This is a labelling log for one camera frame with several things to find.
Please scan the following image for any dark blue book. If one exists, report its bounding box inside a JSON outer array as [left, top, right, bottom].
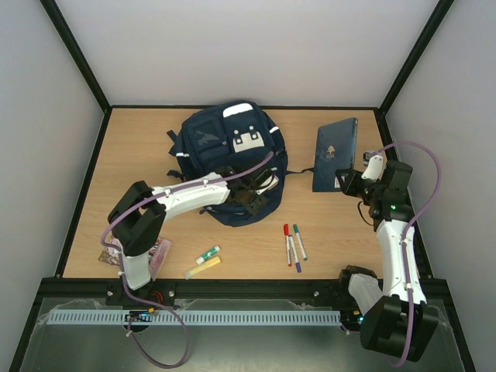
[[312, 117, 358, 192]]

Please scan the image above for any navy blue student backpack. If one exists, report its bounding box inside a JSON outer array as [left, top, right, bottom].
[[167, 100, 290, 227]]

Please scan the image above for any pink illustrated book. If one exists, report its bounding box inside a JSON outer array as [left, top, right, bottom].
[[98, 237, 172, 283]]

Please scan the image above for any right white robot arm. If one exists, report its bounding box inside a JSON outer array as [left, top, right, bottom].
[[336, 154, 439, 363]]

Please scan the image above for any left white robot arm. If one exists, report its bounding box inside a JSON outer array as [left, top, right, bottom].
[[101, 164, 280, 291]]

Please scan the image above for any red marker pen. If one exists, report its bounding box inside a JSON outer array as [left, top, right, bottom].
[[283, 224, 292, 267]]

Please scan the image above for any green marker pen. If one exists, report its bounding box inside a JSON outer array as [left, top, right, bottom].
[[293, 224, 308, 261]]

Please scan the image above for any green glue stick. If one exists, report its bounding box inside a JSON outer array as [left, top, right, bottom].
[[195, 246, 221, 265]]

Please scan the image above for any purple marker pen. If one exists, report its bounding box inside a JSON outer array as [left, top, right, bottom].
[[288, 235, 301, 273]]

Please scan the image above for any yellow highlighter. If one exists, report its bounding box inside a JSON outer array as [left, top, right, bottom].
[[184, 257, 222, 280]]

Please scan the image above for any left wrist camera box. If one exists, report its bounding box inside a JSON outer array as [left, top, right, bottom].
[[255, 174, 279, 195]]

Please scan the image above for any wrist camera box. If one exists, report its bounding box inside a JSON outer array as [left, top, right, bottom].
[[361, 151, 384, 181], [255, 174, 279, 195]]

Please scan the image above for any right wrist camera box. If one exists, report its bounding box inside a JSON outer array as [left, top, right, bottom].
[[361, 151, 384, 181]]

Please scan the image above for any black aluminium frame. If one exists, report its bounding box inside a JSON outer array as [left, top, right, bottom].
[[9, 1, 475, 371]]

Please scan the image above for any light blue cable duct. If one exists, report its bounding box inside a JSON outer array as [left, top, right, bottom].
[[46, 309, 342, 326]]

